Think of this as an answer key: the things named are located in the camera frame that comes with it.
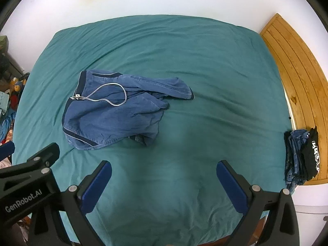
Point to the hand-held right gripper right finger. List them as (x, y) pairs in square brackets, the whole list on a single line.
[(230, 187)]

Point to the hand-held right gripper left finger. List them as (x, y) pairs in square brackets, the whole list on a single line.
[(98, 184)]

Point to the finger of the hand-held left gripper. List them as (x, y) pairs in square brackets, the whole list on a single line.
[(44, 155), (6, 151)]

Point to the blue denim shorts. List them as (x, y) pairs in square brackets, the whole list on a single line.
[(107, 117)]

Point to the pile of clothes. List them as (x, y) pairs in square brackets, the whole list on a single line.
[(5, 112)]

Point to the folded denim clothes stack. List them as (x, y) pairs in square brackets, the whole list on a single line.
[(294, 156)]

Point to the yellow toy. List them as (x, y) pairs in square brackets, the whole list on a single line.
[(18, 84)]

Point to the folded black printed garment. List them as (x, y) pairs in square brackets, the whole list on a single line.
[(313, 151)]

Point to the bed with teal sheet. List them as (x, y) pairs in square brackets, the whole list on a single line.
[(205, 94)]

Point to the green box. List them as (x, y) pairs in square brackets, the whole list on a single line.
[(3, 43)]

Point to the wooden slatted board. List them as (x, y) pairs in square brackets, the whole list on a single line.
[(299, 69)]

